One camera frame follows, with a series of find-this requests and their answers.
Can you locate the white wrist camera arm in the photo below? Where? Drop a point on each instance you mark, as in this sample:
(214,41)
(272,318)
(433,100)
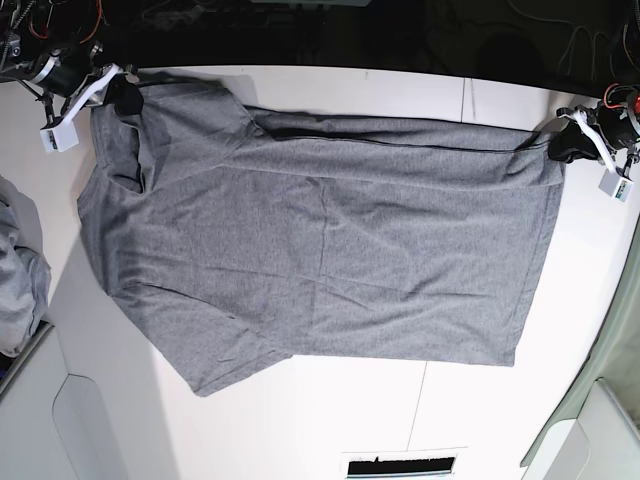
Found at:
(616,180)
(60,133)

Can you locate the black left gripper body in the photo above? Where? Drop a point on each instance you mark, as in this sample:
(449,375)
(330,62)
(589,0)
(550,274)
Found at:
(616,127)

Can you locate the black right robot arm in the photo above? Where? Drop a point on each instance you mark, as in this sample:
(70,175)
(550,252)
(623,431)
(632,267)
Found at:
(29,28)

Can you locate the white bin right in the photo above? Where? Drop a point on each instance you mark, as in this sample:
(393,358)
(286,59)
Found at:
(602,443)

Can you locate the white bin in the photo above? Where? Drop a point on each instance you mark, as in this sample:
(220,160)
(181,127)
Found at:
(54,425)
(602,443)

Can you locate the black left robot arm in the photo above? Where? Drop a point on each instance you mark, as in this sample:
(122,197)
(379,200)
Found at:
(624,64)

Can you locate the pile of grey clothes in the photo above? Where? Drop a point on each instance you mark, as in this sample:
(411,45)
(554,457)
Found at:
(25,273)

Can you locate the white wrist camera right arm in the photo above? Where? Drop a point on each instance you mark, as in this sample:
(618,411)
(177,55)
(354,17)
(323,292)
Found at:
(60,133)

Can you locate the white bin left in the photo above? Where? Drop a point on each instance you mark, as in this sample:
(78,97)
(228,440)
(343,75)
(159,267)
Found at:
(54,425)

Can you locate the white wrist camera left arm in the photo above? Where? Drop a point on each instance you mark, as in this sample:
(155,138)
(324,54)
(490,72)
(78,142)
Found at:
(616,180)

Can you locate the grey t-shirt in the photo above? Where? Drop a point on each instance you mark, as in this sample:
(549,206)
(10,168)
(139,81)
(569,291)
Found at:
(234,237)

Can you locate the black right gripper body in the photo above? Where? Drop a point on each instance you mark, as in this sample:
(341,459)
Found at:
(63,71)

